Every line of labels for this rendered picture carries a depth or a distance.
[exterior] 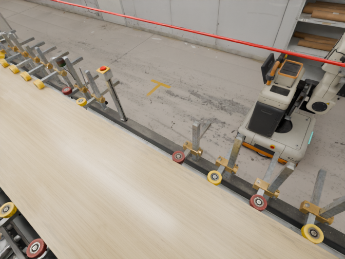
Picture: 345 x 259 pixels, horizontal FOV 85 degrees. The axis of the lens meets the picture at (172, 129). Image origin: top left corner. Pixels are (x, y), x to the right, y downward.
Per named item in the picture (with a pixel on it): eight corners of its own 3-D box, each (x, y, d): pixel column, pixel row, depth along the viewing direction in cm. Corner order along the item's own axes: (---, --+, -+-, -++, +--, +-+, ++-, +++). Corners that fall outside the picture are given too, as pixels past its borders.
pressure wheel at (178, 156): (186, 169, 123) (185, 160, 114) (174, 170, 123) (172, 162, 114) (184, 158, 128) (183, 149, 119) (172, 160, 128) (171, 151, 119)
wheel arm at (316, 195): (317, 171, 114) (321, 168, 111) (323, 174, 113) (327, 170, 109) (298, 238, 94) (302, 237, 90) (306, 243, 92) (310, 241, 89)
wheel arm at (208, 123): (207, 123, 146) (207, 119, 143) (211, 125, 145) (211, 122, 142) (175, 166, 126) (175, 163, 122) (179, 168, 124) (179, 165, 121)
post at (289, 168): (260, 196, 124) (288, 160, 87) (265, 199, 122) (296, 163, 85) (257, 200, 122) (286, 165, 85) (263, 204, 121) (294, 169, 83)
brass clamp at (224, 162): (218, 158, 125) (219, 154, 121) (238, 168, 119) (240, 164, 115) (214, 165, 122) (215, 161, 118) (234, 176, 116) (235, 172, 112)
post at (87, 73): (107, 111, 185) (85, 68, 148) (109, 112, 184) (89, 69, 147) (104, 113, 184) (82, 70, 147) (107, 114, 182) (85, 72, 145)
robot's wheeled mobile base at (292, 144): (232, 142, 223) (236, 129, 204) (252, 109, 253) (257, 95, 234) (293, 171, 195) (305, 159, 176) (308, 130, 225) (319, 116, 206)
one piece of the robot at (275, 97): (243, 135, 211) (265, 71, 147) (260, 106, 237) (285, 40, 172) (273, 149, 197) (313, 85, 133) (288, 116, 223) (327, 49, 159)
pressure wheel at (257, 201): (261, 217, 101) (268, 211, 93) (245, 214, 103) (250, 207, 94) (261, 202, 106) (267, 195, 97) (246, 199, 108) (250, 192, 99)
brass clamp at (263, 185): (255, 180, 116) (257, 176, 112) (278, 191, 111) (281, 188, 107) (251, 188, 113) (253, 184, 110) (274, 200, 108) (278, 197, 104)
